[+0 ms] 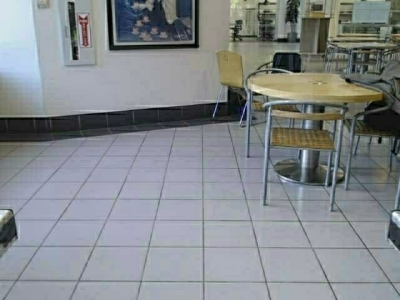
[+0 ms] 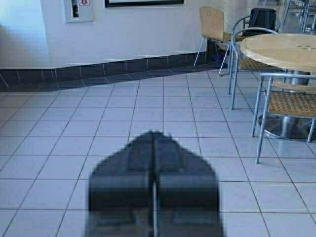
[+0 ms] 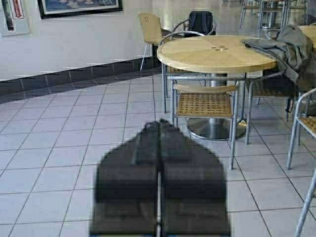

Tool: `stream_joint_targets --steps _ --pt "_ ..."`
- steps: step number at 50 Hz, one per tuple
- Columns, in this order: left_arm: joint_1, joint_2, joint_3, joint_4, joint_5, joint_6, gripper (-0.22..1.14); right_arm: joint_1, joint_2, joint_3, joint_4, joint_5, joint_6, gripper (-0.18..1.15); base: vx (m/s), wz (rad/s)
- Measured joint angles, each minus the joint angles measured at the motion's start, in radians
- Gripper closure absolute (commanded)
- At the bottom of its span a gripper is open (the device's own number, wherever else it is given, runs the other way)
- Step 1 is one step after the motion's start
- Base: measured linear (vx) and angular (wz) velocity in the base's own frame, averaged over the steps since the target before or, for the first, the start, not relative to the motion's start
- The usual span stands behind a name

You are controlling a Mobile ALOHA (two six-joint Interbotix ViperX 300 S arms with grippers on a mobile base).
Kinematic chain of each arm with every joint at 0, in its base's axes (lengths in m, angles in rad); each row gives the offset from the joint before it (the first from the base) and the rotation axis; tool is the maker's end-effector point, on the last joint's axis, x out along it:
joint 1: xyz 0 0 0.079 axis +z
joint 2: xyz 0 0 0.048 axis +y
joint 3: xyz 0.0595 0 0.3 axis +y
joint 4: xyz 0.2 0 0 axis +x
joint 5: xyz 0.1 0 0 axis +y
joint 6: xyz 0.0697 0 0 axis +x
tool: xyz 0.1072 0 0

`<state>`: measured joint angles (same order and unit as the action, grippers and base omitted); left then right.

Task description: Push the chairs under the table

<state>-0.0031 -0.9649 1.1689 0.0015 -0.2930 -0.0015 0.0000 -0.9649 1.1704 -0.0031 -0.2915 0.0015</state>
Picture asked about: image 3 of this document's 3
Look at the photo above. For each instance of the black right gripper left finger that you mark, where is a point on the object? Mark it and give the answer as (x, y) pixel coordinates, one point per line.
(126, 187)

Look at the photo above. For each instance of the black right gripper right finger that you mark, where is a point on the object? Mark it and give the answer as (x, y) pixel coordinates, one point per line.
(193, 186)

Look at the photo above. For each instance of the wicker seat metal chair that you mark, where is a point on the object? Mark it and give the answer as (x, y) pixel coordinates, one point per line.
(206, 103)

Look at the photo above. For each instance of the round wooden cafe table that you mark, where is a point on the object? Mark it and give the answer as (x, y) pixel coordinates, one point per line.
(213, 58)

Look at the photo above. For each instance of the wicker chair right of table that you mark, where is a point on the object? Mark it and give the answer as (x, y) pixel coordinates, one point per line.
(269, 86)

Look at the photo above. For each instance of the metal armchair behind table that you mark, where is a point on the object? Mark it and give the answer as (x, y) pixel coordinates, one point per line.
(181, 30)

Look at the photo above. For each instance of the black backpack on chair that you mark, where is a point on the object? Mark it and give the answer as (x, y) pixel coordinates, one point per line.
(202, 22)

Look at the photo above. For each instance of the grey jacket on table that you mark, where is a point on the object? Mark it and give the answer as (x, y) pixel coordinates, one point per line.
(294, 53)

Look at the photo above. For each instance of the background metal table base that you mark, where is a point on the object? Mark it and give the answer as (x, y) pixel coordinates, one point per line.
(273, 14)

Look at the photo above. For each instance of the wooden back chair by wall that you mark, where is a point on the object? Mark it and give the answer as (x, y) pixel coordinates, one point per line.
(152, 31)

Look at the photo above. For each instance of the framed picture on wall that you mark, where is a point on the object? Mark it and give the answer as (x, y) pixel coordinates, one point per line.
(68, 8)

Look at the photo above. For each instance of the white wall poster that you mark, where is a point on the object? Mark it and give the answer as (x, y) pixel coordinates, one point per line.
(13, 18)

